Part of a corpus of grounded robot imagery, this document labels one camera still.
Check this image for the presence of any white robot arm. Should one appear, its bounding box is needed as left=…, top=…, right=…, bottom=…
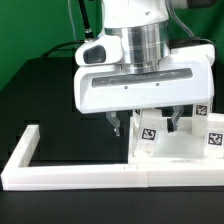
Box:
left=74, top=0, right=215, bottom=132

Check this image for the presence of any white L-shaped obstacle fixture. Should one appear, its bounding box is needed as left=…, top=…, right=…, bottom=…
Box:
left=1, top=125, right=224, bottom=191

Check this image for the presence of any white square tabletop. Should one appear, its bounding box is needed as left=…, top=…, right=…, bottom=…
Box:
left=128, top=118, right=224, bottom=164

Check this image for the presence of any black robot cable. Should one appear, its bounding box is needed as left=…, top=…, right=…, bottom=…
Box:
left=41, top=0, right=98, bottom=58

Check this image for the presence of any thin white cable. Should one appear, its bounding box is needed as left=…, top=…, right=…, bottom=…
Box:
left=67, top=0, right=78, bottom=44

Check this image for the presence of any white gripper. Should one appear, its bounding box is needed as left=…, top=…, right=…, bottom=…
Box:
left=74, top=35, right=215, bottom=136

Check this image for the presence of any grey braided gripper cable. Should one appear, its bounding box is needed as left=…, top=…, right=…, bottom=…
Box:
left=164, top=0, right=218, bottom=54

